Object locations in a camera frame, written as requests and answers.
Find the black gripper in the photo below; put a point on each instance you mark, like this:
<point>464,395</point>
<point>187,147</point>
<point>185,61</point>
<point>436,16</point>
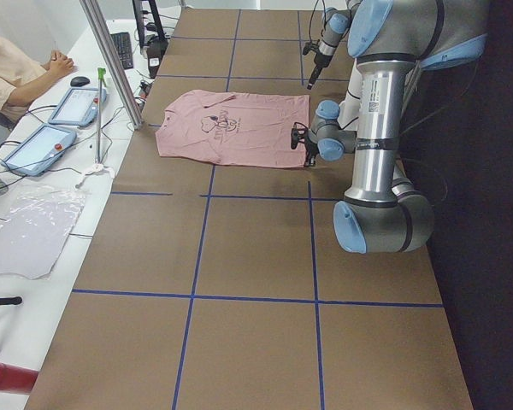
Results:
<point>309,150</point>
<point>317,66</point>

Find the pink Snoopy t-shirt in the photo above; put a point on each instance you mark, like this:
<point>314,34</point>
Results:
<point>233,129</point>

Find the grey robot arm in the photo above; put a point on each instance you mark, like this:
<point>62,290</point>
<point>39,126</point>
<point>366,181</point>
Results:
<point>382,211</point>
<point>335,26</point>

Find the black box device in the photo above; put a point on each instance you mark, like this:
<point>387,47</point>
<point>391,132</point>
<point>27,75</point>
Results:
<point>153,50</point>

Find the brown paper table cover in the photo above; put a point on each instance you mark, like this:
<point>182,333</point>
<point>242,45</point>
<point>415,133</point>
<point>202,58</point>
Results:
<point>209,287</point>

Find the black keyboard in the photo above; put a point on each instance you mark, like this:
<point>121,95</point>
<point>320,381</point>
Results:
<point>123,46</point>

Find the metal rod with green tip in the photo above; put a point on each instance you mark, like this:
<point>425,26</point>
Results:
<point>98,166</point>

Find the black computer mouse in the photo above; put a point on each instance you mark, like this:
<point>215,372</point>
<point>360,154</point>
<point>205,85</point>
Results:
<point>79,81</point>

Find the far blue teach pendant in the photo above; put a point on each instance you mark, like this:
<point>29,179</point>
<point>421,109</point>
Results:
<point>78,107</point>

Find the blue teach pendant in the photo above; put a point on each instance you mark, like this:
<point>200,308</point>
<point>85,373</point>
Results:
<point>78,107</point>
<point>40,150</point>

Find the near blue teach pendant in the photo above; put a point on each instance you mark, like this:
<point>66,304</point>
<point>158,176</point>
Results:
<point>40,150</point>

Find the clear plastic bag with paper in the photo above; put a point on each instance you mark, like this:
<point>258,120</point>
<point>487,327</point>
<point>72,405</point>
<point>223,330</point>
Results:
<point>36,228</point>

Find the seated person in beige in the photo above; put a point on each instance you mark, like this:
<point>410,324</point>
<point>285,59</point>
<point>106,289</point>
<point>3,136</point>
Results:
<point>23,80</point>

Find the red cylinder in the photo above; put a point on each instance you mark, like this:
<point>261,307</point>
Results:
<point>17,380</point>

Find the aluminium frame post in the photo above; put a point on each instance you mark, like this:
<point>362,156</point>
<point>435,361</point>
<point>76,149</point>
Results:
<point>105,43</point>

